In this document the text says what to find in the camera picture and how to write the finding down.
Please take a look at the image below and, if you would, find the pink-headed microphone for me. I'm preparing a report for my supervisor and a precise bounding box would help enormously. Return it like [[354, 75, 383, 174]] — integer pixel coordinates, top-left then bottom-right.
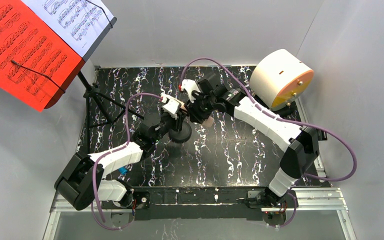
[[178, 100, 215, 128]]

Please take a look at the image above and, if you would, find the tall black mic stand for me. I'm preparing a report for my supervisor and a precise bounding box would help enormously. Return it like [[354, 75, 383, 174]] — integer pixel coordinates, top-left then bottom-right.
[[168, 115, 192, 144]]

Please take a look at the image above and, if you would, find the black music stand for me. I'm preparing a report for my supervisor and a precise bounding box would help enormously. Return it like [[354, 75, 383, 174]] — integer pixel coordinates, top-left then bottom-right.
[[42, 16, 145, 157]]

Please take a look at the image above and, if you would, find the white sheet music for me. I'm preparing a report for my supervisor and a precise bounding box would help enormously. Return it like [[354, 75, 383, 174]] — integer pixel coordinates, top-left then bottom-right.
[[23, 0, 117, 61]]

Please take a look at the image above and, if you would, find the red sheet music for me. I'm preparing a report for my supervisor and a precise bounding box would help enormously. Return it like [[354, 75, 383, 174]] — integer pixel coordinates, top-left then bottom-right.
[[0, 0, 85, 112]]

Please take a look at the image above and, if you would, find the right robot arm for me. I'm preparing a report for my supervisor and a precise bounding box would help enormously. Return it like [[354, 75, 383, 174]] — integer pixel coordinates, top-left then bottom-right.
[[179, 76, 319, 208]]

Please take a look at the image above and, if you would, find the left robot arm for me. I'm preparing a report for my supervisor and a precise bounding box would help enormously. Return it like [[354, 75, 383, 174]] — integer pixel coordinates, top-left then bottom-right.
[[54, 110, 192, 211]]

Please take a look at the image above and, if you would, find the blue small block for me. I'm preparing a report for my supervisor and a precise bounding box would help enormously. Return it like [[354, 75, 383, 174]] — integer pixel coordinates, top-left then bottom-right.
[[118, 166, 129, 176]]

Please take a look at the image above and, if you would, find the white round drum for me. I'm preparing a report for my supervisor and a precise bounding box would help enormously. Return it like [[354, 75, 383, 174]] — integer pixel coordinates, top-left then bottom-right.
[[249, 49, 314, 111]]

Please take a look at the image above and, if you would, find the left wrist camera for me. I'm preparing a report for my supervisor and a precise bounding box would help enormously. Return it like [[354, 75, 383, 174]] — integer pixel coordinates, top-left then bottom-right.
[[160, 93, 183, 120]]

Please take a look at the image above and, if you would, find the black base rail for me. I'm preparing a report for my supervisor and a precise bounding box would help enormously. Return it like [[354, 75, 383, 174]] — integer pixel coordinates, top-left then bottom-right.
[[102, 186, 298, 221]]

